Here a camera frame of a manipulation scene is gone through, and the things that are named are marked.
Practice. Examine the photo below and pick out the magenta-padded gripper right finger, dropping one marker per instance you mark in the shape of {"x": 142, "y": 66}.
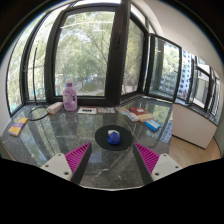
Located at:
{"x": 165, "y": 165}

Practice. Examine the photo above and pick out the blue and white computer mouse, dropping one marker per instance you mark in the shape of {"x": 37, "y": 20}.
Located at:
{"x": 114, "y": 138}

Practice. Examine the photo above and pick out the colourful thin booklet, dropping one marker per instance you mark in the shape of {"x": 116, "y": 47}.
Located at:
{"x": 120, "y": 109}

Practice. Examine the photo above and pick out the round black mouse pad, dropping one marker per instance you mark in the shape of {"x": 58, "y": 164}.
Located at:
{"x": 101, "y": 138}

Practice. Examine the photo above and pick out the purple detergent bottle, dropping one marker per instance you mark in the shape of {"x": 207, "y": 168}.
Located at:
{"x": 70, "y": 100}

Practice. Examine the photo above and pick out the blue and white box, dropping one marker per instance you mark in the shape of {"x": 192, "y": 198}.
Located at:
{"x": 152, "y": 125}

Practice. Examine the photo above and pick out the orange and white box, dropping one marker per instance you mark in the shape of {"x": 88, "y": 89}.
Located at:
{"x": 54, "y": 108}

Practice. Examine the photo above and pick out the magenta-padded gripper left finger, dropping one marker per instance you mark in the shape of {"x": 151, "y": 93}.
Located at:
{"x": 59, "y": 164}

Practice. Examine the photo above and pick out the pale printed leaflet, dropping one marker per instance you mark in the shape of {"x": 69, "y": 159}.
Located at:
{"x": 106, "y": 110}

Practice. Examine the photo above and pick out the beige book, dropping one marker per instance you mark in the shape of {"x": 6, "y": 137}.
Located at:
{"x": 147, "y": 117}

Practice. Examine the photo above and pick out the yellow and purple box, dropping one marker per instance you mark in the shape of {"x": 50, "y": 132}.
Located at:
{"x": 18, "y": 127}

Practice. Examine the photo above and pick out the white card with dark picture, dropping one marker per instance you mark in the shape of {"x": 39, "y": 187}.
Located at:
{"x": 87, "y": 110}

